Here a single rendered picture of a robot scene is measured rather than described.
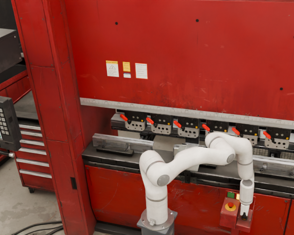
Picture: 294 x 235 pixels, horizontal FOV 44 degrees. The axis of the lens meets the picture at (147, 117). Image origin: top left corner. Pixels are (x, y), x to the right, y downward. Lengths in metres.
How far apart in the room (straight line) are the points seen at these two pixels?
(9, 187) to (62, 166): 1.37
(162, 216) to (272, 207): 0.99
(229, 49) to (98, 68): 0.91
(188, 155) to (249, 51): 0.76
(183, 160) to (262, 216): 1.11
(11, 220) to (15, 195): 0.36
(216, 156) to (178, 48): 0.76
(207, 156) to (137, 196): 1.15
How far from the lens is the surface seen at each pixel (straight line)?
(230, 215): 2.55
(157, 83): 2.50
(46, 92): 2.64
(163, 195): 2.00
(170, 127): 2.64
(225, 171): 2.71
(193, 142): 2.71
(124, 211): 3.18
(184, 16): 2.29
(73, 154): 2.83
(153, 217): 2.10
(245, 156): 2.16
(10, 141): 2.45
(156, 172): 1.85
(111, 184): 3.02
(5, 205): 4.04
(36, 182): 3.85
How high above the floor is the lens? 2.58
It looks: 31 degrees down
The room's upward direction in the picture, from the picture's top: 3 degrees counter-clockwise
